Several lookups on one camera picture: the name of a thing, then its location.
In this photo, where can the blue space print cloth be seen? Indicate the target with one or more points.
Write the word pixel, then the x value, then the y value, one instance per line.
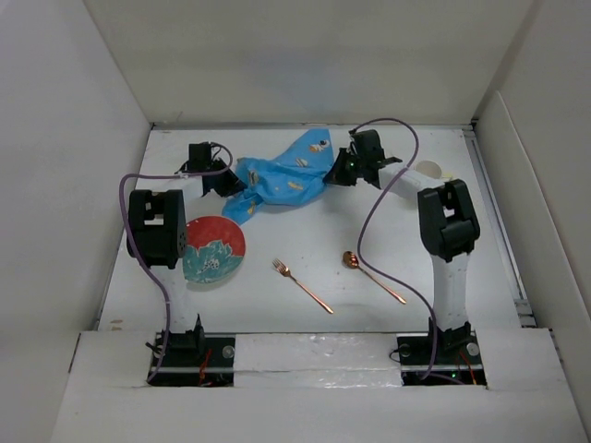
pixel 292 179

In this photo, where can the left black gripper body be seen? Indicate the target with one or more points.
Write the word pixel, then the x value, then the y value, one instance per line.
pixel 224 184

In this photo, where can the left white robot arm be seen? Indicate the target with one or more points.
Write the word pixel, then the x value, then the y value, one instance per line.
pixel 154 222

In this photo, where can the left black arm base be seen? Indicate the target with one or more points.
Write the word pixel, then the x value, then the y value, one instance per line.
pixel 188 365

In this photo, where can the rose gold spoon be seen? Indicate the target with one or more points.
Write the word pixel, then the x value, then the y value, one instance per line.
pixel 351 261

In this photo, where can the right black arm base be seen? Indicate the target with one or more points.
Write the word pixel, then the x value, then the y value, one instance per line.
pixel 440 358

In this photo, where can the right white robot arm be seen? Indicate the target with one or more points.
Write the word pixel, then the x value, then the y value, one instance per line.
pixel 448 228

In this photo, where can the red teal floral plate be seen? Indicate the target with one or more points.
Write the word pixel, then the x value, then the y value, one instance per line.
pixel 216 247

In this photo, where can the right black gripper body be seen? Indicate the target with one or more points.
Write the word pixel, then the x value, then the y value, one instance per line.
pixel 349 168

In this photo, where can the light green mug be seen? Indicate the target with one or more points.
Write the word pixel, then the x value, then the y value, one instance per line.
pixel 432 170

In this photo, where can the rose gold fork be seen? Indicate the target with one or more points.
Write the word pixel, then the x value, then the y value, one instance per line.
pixel 286 272

